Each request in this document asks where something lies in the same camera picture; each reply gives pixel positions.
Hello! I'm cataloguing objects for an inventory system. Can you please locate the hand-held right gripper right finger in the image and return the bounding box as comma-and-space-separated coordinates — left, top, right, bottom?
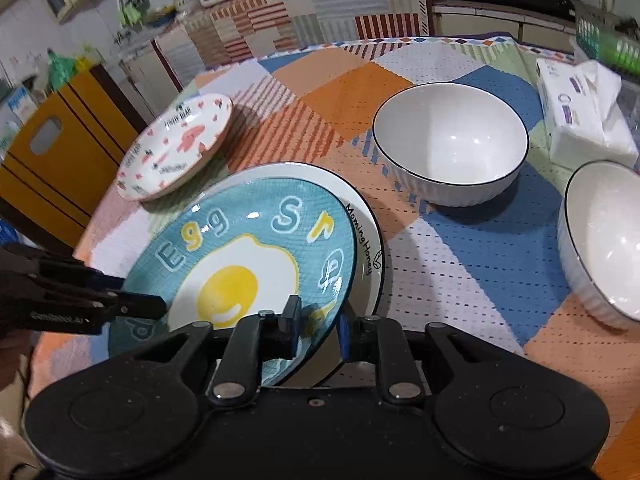
338, 314, 506, 406

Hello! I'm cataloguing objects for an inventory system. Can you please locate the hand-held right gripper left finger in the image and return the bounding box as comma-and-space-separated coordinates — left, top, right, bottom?
154, 294, 305, 407

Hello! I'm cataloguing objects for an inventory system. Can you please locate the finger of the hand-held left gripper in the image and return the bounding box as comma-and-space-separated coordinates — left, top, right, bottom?
0, 243, 127, 293
102, 292, 167, 322

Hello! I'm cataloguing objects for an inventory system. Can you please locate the blue fried egg plate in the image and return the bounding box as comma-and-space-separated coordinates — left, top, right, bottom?
107, 169, 358, 388

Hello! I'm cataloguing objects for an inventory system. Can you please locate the white plate black rim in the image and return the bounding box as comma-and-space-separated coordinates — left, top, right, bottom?
190, 161, 387, 388

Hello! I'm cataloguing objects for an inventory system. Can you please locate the pink rimmed printed plate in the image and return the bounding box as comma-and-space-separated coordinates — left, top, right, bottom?
115, 92, 235, 202

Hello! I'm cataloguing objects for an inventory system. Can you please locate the white ribbed bowl black rim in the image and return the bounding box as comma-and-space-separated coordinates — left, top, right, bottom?
557, 160, 640, 331
372, 82, 531, 207

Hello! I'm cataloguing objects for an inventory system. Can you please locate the patchwork tablecloth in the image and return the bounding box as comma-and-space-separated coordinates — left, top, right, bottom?
27, 34, 640, 480

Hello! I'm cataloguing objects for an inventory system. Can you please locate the yellow wooden chair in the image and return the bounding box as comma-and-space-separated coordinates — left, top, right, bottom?
0, 65, 146, 256

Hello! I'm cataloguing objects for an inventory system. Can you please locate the green plastic bag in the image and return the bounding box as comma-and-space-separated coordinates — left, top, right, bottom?
47, 50, 96, 93

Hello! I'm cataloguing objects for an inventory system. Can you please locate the blue basin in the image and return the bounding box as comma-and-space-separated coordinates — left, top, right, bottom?
142, 5, 178, 28

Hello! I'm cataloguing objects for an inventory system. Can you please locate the striped patchwork counter cloth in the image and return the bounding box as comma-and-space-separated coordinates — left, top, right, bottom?
152, 0, 431, 93

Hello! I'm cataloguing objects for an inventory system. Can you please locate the white tissue pack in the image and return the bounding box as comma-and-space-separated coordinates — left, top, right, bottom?
536, 57, 640, 167

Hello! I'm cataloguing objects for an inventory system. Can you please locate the green plastic basket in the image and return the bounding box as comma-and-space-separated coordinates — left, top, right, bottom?
572, 2, 640, 81

